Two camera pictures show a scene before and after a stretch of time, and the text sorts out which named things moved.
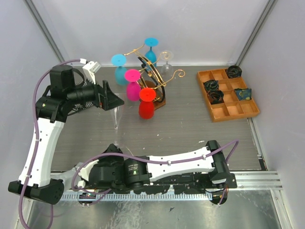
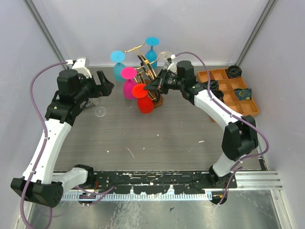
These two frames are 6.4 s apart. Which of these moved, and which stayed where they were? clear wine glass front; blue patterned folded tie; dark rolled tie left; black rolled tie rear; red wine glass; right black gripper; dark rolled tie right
Moved: red wine glass; clear wine glass front; right black gripper
Stayed: dark rolled tie left; black rolled tie rear; dark rolled tie right; blue patterned folded tie
